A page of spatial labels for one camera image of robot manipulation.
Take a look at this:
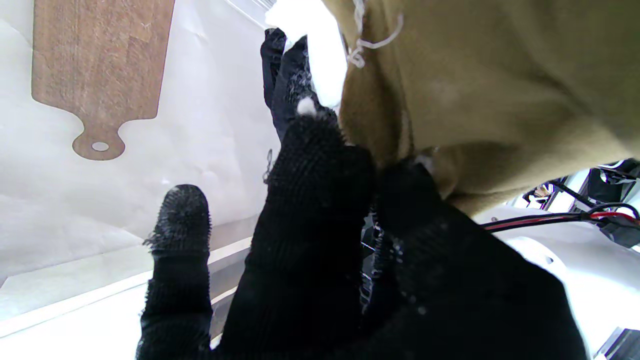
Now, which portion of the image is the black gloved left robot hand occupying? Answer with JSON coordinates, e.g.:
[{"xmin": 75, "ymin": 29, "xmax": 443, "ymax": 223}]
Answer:
[{"xmin": 260, "ymin": 27, "xmax": 341, "ymax": 143}]

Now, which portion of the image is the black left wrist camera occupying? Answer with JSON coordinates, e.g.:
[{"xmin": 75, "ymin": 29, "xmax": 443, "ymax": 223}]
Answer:
[{"xmin": 585, "ymin": 159, "xmax": 640, "ymax": 206}]

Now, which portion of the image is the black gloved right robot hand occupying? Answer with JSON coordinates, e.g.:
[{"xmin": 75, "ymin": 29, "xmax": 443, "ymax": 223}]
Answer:
[{"xmin": 135, "ymin": 114, "xmax": 590, "ymax": 360}]

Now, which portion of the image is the brown pillowcase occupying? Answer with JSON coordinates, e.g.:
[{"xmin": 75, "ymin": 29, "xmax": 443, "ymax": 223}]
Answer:
[{"xmin": 320, "ymin": 0, "xmax": 640, "ymax": 218}]

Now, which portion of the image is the brown wooden cutting board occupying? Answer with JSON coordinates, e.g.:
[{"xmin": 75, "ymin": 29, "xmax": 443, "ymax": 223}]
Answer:
[{"xmin": 31, "ymin": 0, "xmax": 177, "ymax": 162}]

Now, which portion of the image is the red left arm cable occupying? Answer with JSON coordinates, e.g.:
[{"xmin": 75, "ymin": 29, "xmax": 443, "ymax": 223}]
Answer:
[{"xmin": 481, "ymin": 210, "xmax": 640, "ymax": 234}]

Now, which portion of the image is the white pillow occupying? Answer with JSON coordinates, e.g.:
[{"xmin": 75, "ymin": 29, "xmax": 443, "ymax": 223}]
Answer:
[{"xmin": 264, "ymin": 0, "xmax": 349, "ymax": 110}]

